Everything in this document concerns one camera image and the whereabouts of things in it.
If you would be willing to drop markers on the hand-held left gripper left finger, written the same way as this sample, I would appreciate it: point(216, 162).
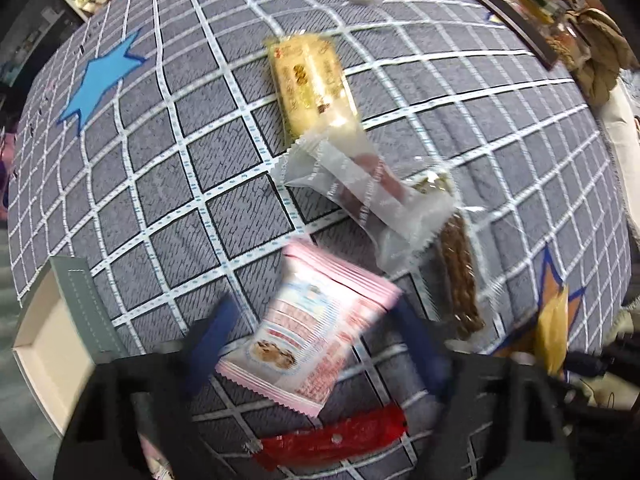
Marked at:
point(209, 342)

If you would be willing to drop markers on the clear packet of brown sticks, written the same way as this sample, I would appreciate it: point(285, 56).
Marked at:
point(457, 270)

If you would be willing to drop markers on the yellow snack packet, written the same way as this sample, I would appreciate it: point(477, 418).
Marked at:
point(310, 85)

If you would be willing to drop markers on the red snack packet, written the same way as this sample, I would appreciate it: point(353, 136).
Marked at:
point(340, 437)

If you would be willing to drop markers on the dark brown tray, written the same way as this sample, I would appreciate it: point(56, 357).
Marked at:
point(520, 20)

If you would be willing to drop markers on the grey-green cardboard box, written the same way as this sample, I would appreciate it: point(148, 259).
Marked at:
point(55, 360)

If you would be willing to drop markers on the translucent white snack packet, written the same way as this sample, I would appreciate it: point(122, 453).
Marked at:
point(360, 185)

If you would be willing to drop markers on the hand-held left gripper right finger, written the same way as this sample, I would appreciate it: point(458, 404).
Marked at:
point(426, 355)

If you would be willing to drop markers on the pink printed packet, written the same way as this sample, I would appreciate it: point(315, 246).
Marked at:
point(157, 460)

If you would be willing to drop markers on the pink snack packet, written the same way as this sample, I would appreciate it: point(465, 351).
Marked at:
point(310, 330)

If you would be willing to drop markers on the grey checked blanket with stars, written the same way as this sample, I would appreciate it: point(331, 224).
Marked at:
point(150, 185)

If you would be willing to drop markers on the yellow orange packet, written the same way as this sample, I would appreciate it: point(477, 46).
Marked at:
point(552, 330)

